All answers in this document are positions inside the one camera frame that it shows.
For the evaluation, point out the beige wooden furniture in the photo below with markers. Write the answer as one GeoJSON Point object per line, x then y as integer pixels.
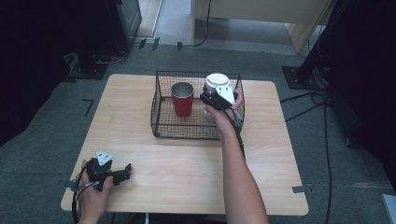
{"type": "Point", "coordinates": [264, 9]}

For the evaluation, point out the short black floor tape strip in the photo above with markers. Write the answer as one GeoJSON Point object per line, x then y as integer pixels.
{"type": "Point", "coordinates": [179, 46]}
{"type": "Point", "coordinates": [142, 43]}
{"type": "Point", "coordinates": [155, 43]}

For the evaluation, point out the black flat stand base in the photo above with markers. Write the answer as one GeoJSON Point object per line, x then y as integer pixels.
{"type": "Point", "coordinates": [88, 71]}

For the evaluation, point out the red metal cup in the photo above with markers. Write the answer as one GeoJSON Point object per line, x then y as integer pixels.
{"type": "Point", "coordinates": [182, 104]}

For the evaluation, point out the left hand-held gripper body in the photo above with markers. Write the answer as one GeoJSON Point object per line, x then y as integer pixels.
{"type": "Point", "coordinates": [98, 172]}

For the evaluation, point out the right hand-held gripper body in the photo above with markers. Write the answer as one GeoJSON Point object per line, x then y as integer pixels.
{"type": "Point", "coordinates": [219, 101]}

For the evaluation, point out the white flat object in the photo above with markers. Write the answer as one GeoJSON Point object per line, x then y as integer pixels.
{"type": "Point", "coordinates": [389, 208]}

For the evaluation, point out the person's left hand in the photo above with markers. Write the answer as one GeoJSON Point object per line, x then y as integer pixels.
{"type": "Point", "coordinates": [91, 200]}

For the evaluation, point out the grey tape piece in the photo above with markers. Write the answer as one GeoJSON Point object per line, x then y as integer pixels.
{"type": "Point", "coordinates": [70, 184]}
{"type": "Point", "coordinates": [299, 189]}

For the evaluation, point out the clear bottle with white lid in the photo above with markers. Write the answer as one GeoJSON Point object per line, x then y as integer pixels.
{"type": "Point", "coordinates": [217, 80]}

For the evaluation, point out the black cabinet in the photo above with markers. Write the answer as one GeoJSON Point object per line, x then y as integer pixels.
{"type": "Point", "coordinates": [123, 25]}

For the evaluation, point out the person's right hand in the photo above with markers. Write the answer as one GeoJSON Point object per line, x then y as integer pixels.
{"type": "Point", "coordinates": [224, 123]}

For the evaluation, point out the black metal stand with base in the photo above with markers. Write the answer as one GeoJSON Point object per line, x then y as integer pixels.
{"type": "Point", "coordinates": [306, 71]}

